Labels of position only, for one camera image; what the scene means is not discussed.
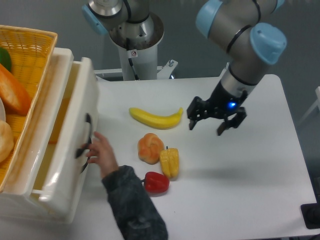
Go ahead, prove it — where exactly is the dark sleeved forearm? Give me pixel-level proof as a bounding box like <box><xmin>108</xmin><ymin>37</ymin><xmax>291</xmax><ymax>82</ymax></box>
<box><xmin>101</xmin><ymin>165</ymin><xmax>169</xmax><ymax>240</ymax></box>

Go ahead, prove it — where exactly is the toast bread slice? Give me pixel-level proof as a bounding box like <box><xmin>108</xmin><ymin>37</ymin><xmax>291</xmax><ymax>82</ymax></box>
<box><xmin>48</xmin><ymin>98</ymin><xmax>70</xmax><ymax>144</ymax></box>

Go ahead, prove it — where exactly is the round knotted bread roll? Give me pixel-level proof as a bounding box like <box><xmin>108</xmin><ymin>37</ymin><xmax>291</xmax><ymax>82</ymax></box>
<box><xmin>137</xmin><ymin>133</ymin><xmax>164</xmax><ymax>165</ymax></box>

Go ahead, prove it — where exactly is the yellow bell pepper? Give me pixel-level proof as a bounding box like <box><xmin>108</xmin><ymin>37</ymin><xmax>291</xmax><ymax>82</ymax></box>
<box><xmin>159</xmin><ymin>148</ymin><xmax>180</xmax><ymax>179</ymax></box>

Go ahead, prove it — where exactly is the white top drawer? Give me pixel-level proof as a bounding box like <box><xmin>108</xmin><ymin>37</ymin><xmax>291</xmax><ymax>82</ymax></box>
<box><xmin>32</xmin><ymin>57</ymin><xmax>99</xmax><ymax>223</ymax></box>

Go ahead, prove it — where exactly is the black device at edge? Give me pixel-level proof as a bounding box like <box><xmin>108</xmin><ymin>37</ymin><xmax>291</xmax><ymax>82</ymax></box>
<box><xmin>300</xmin><ymin>203</ymin><xmax>320</xmax><ymax>230</ymax></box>

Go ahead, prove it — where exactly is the red bell pepper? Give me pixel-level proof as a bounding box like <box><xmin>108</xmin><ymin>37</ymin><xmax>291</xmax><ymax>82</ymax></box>
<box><xmin>141</xmin><ymin>171</ymin><xmax>170</xmax><ymax>194</ymax></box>

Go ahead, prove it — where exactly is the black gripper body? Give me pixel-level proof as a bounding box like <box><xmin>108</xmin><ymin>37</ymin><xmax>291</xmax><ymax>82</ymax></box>
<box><xmin>187</xmin><ymin>82</ymin><xmax>248</xmax><ymax>129</ymax></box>

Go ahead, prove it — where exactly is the yellow banana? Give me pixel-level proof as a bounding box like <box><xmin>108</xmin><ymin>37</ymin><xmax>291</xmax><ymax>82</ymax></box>
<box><xmin>128</xmin><ymin>107</ymin><xmax>184</xmax><ymax>130</ymax></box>

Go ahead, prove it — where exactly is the person's hand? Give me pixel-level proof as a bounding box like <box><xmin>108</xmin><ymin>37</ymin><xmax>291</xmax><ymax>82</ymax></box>
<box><xmin>85</xmin><ymin>131</ymin><xmax>119</xmax><ymax>179</ymax></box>

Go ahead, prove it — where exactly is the green pepper in basket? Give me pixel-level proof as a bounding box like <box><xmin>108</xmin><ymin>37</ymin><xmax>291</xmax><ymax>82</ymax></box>
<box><xmin>0</xmin><ymin>47</ymin><xmax>12</xmax><ymax>73</ymax></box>

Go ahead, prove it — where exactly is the orange baguette loaf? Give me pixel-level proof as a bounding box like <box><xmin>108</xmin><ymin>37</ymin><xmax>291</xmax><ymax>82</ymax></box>
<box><xmin>0</xmin><ymin>64</ymin><xmax>32</xmax><ymax>116</ymax></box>

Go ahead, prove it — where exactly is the pale bagel in basket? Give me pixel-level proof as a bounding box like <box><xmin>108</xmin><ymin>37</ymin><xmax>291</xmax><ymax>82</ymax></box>
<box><xmin>0</xmin><ymin>120</ymin><xmax>14</xmax><ymax>162</ymax></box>

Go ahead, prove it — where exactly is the yellow wicker basket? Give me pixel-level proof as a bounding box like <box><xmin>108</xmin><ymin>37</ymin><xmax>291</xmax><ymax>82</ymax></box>
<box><xmin>0</xmin><ymin>25</ymin><xmax>58</xmax><ymax>192</ymax></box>

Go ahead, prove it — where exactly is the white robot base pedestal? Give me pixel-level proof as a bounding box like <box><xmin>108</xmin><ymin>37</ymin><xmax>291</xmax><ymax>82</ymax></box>
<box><xmin>109</xmin><ymin>12</ymin><xmax>178</xmax><ymax>81</ymax></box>

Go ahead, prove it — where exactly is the white plate in basket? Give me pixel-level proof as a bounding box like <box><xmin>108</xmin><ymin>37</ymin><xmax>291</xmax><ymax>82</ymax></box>
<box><xmin>0</xmin><ymin>99</ymin><xmax>6</xmax><ymax>122</ymax></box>

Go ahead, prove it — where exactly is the white frame at right edge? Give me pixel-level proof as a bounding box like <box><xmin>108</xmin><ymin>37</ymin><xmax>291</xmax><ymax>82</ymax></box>
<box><xmin>298</xmin><ymin>86</ymin><xmax>320</xmax><ymax>126</ymax></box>

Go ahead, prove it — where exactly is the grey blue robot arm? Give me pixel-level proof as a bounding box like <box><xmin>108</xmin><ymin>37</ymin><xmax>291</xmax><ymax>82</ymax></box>
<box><xmin>82</xmin><ymin>0</ymin><xmax>287</xmax><ymax>135</ymax></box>

